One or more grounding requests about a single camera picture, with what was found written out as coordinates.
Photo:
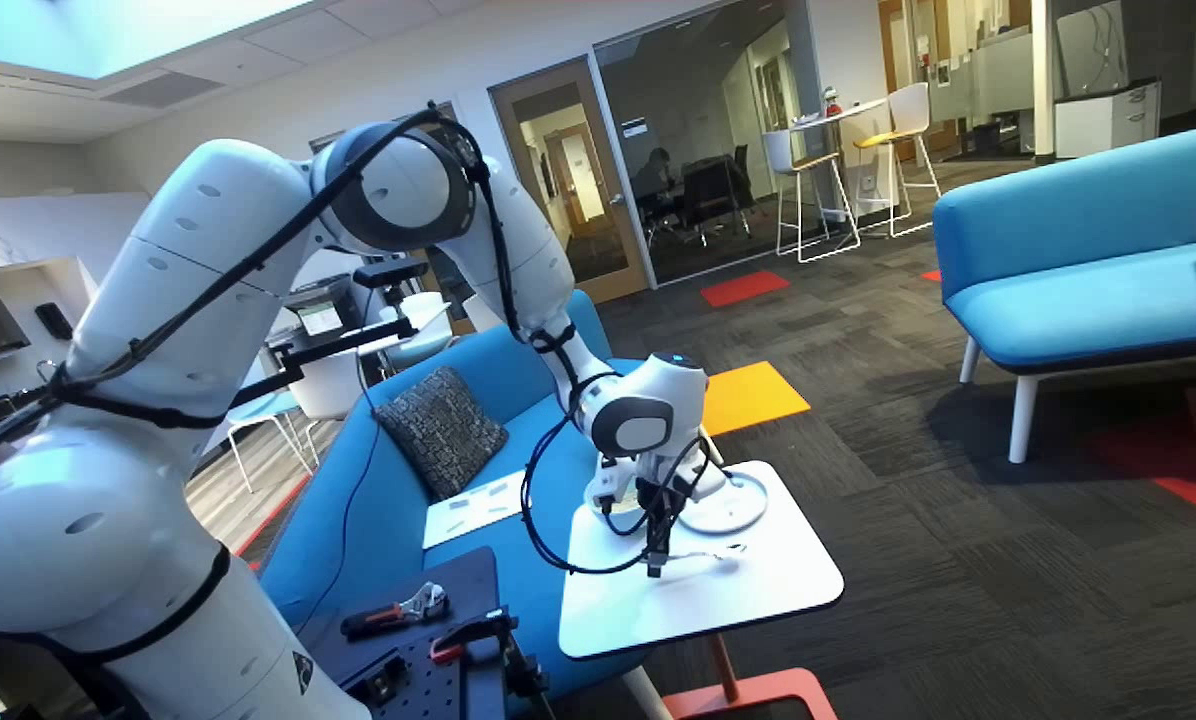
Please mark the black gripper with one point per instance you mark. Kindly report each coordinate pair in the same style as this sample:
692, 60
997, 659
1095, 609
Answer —
664, 491

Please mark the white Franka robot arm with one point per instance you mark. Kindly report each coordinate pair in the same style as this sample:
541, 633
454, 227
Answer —
157, 265

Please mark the glass pot lid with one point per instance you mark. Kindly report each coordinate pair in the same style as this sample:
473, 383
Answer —
738, 502

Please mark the white side table red base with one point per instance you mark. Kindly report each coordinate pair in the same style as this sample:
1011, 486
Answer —
757, 603

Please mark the white paper sheet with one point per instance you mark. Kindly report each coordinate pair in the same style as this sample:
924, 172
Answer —
470, 510

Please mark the black perforated base board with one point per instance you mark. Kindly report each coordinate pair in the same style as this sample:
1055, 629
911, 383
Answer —
470, 587

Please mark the dark patterned pillow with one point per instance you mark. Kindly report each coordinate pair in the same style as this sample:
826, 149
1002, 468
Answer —
436, 433

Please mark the blue sofa with pillow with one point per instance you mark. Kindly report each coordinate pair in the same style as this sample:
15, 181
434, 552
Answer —
341, 535

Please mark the black office chair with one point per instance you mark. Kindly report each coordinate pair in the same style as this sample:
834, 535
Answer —
716, 189

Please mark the seated person dark clothes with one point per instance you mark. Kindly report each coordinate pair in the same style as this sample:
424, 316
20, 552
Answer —
659, 181

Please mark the white bar stool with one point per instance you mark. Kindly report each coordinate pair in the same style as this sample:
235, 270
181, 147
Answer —
810, 164

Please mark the wooden door lit hallway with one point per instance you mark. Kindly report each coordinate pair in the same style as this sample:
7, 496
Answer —
505, 147

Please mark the white high table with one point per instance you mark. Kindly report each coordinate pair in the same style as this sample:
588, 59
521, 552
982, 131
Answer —
839, 118

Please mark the bar stool yellow seat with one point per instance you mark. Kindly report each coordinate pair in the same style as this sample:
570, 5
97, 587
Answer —
895, 136

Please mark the blue sofa white legs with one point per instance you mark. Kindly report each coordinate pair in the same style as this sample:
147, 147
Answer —
1088, 306

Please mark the white low cabinet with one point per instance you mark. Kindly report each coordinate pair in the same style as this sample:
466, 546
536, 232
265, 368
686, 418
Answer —
1106, 123

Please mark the black wall dispenser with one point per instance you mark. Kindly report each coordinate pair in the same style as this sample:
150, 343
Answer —
53, 323

